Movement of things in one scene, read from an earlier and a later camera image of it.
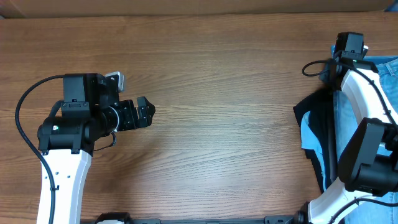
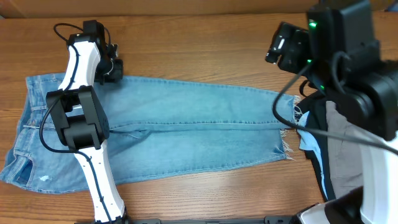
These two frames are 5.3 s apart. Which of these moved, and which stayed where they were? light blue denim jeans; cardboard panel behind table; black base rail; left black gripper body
Moved: light blue denim jeans; left black gripper body
Stayed: cardboard panel behind table; black base rail
